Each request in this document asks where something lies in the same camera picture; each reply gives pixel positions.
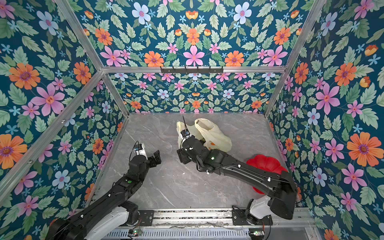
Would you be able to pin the red flower-shaped plate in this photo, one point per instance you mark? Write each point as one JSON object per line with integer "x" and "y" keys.
{"x": 267, "y": 164}

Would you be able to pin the black hook rail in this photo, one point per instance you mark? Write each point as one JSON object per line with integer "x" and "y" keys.
{"x": 191, "y": 70}

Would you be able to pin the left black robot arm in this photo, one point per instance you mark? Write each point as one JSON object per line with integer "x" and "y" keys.
{"x": 111, "y": 210}

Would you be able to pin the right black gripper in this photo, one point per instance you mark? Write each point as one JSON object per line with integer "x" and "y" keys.
{"x": 183, "y": 155}

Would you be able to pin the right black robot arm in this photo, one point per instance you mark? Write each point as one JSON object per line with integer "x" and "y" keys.
{"x": 280, "y": 189}

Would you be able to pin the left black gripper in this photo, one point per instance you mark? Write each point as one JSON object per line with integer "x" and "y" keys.
{"x": 154, "y": 163}

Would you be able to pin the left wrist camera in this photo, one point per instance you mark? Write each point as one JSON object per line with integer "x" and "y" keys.
{"x": 139, "y": 149}

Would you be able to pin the aluminium mounting rail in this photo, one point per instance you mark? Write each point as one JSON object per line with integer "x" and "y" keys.
{"x": 217, "y": 224}

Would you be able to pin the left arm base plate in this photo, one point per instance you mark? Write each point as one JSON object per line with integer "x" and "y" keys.
{"x": 139, "y": 218}

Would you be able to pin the cream plastic bag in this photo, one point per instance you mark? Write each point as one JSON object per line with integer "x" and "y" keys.
{"x": 206, "y": 131}

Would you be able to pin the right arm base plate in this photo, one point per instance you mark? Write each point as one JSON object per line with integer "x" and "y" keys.
{"x": 240, "y": 218}

